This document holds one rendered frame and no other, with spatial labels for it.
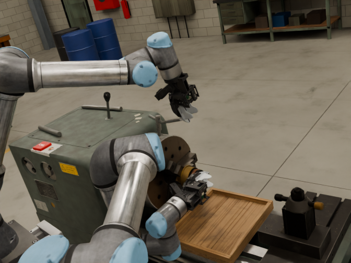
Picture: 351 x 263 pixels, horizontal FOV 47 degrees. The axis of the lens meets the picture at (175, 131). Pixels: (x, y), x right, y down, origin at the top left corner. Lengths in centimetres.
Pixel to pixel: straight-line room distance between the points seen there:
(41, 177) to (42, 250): 100
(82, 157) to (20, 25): 1139
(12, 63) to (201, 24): 831
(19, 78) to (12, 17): 1163
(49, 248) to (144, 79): 55
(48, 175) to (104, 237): 98
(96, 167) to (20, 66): 35
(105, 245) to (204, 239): 77
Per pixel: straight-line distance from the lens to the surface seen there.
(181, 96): 139
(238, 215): 168
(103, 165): 120
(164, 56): 134
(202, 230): 164
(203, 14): 927
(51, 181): 186
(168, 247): 143
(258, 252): 154
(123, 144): 118
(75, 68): 118
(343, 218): 150
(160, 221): 136
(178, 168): 157
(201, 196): 149
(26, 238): 144
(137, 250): 87
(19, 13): 1292
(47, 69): 118
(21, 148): 192
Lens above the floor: 190
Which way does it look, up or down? 24 degrees down
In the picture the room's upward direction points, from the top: 13 degrees counter-clockwise
